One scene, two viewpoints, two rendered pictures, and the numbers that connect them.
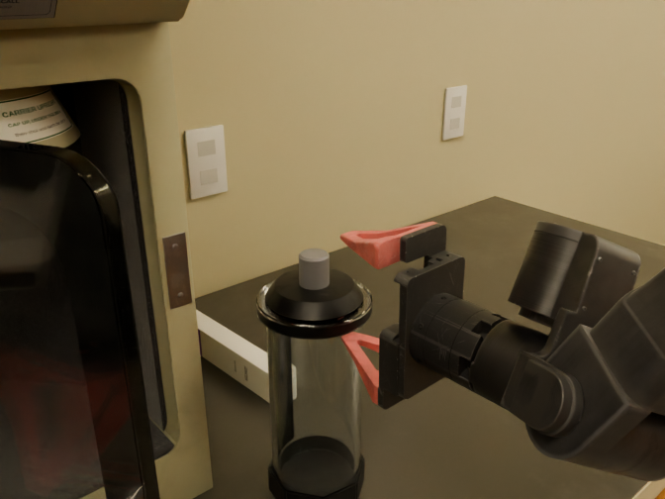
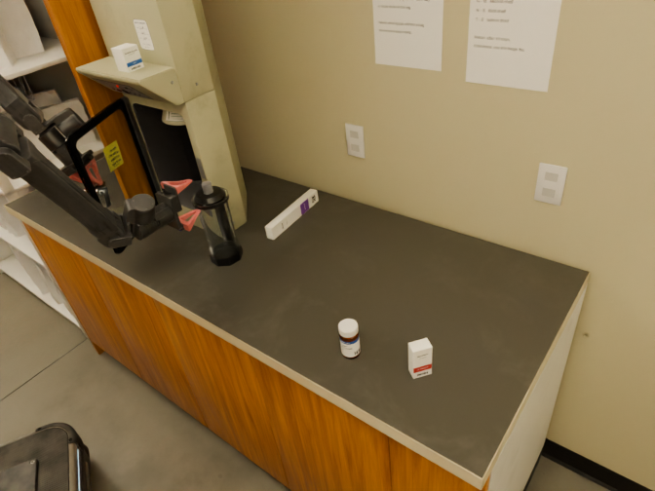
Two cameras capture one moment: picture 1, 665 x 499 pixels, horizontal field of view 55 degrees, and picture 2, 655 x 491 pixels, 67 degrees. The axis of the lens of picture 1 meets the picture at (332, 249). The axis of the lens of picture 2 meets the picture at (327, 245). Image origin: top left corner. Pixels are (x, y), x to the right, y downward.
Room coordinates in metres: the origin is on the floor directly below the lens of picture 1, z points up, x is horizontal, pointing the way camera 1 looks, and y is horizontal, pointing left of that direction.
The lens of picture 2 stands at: (0.68, -1.29, 1.88)
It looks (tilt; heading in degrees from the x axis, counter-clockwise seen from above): 37 degrees down; 83
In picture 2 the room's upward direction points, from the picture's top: 8 degrees counter-clockwise
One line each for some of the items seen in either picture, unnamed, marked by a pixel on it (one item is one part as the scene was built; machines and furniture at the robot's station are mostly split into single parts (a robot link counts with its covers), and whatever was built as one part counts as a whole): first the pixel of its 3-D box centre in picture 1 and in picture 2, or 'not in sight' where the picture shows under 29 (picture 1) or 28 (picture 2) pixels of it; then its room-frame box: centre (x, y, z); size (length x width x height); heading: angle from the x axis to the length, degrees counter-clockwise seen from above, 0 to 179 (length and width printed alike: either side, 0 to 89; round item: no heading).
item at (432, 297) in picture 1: (453, 338); (162, 214); (0.40, -0.09, 1.20); 0.07 x 0.07 x 0.10; 41
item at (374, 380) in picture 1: (384, 342); (185, 213); (0.46, -0.04, 1.16); 0.09 x 0.07 x 0.07; 41
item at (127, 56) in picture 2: not in sight; (128, 57); (0.40, 0.18, 1.54); 0.05 x 0.05 x 0.06; 42
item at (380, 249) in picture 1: (385, 265); (178, 191); (0.46, -0.04, 1.23); 0.09 x 0.07 x 0.07; 41
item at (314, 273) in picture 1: (314, 285); (209, 193); (0.53, 0.02, 1.18); 0.09 x 0.09 x 0.07
